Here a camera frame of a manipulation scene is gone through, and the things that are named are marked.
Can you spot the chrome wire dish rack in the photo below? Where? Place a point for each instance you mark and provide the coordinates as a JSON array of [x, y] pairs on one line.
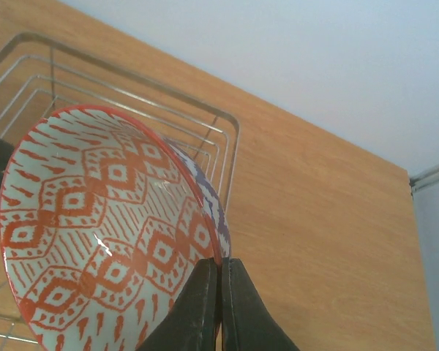
[[39, 75]]

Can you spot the blue patterned bowl red inside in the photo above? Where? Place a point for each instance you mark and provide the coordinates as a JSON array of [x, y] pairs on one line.
[[102, 221]]

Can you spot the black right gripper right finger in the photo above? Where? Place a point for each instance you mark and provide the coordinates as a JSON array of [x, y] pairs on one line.
[[246, 323]]

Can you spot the aluminium frame rail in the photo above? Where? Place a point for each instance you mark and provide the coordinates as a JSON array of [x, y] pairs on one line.
[[427, 178]]

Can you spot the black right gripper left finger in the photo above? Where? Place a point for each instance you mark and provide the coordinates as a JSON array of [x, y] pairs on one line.
[[192, 322]]

